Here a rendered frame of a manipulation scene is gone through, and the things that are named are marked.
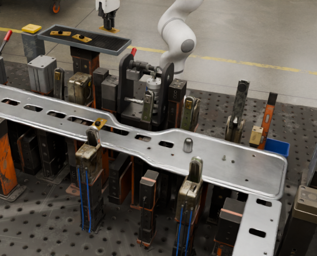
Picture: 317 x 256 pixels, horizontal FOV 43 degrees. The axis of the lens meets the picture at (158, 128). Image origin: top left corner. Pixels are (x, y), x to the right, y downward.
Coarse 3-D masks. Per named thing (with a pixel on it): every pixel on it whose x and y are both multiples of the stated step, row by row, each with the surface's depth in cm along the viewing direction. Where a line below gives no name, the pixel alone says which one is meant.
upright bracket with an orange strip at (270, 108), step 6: (270, 96) 130; (276, 96) 130; (270, 102) 132; (270, 108) 133; (264, 114) 135; (270, 114) 134; (264, 120) 136; (270, 120) 135; (264, 126) 137; (264, 132) 139; (264, 138) 140; (264, 144) 141; (246, 198) 158
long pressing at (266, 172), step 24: (0, 96) 157; (24, 96) 158; (24, 120) 145; (48, 120) 145; (120, 144) 136; (144, 144) 137; (216, 144) 139; (240, 144) 139; (168, 168) 128; (216, 168) 129; (240, 168) 129; (264, 168) 130; (240, 192) 122; (264, 192) 121
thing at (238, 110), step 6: (240, 84) 130; (246, 84) 132; (240, 90) 130; (246, 90) 132; (240, 96) 135; (246, 96) 134; (234, 102) 136; (240, 102) 136; (234, 108) 136; (240, 108) 137; (234, 114) 138; (240, 114) 137; (240, 120) 137
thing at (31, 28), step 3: (30, 24) 176; (24, 27) 173; (27, 27) 173; (30, 27) 173; (33, 27) 173; (36, 27) 173; (39, 27) 174; (24, 30) 172; (27, 30) 172; (30, 30) 171; (33, 30) 171; (36, 30) 172
